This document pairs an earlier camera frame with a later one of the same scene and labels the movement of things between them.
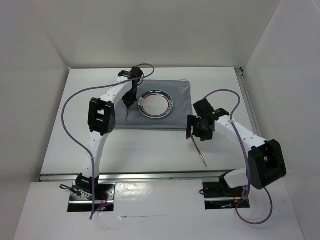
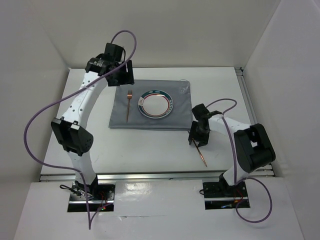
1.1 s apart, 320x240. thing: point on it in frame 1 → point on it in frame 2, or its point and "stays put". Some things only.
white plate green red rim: x=155 y=104 stays put
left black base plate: x=80 y=201 stays put
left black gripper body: x=130 y=96 → x=120 y=78
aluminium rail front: x=168 y=175 stays put
